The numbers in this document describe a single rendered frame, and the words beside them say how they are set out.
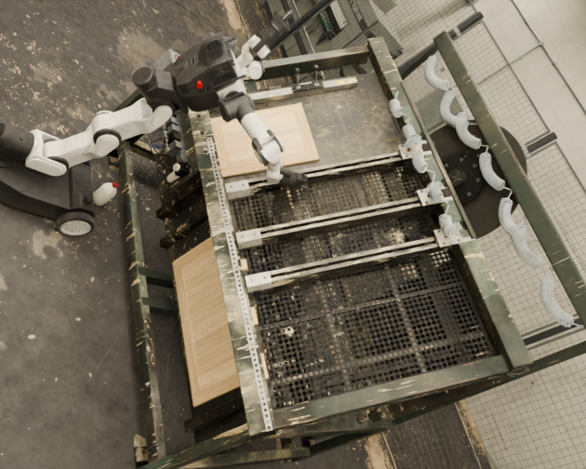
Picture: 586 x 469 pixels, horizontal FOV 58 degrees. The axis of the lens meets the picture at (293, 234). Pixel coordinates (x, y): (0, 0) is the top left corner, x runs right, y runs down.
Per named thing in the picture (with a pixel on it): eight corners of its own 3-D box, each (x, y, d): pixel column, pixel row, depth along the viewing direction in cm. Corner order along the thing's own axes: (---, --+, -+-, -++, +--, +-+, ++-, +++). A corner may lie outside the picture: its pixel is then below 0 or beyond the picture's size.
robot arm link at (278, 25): (278, 13, 293) (262, 30, 296) (273, 8, 284) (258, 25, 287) (293, 30, 293) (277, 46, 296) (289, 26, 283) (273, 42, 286)
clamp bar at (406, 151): (225, 188, 296) (220, 162, 275) (424, 151, 311) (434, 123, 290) (228, 202, 291) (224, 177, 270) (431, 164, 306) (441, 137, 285)
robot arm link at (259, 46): (275, 43, 297) (261, 58, 300) (262, 29, 294) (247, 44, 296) (276, 46, 287) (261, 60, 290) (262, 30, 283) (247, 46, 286)
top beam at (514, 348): (365, 50, 351) (367, 38, 342) (379, 47, 352) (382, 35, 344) (505, 374, 247) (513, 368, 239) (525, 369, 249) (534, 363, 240)
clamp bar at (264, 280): (245, 278, 269) (241, 257, 248) (461, 233, 284) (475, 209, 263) (248, 296, 264) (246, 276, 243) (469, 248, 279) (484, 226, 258)
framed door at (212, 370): (175, 262, 331) (172, 261, 329) (237, 221, 306) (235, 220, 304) (196, 407, 288) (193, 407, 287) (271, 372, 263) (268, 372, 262)
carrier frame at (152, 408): (107, 146, 371) (186, 75, 333) (240, 204, 475) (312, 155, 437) (136, 481, 268) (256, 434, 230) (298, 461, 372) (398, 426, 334)
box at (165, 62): (150, 65, 320) (169, 47, 312) (166, 75, 329) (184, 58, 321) (152, 80, 314) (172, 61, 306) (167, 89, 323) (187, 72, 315)
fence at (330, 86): (206, 105, 325) (206, 100, 322) (354, 81, 337) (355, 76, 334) (208, 112, 323) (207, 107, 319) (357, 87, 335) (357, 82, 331)
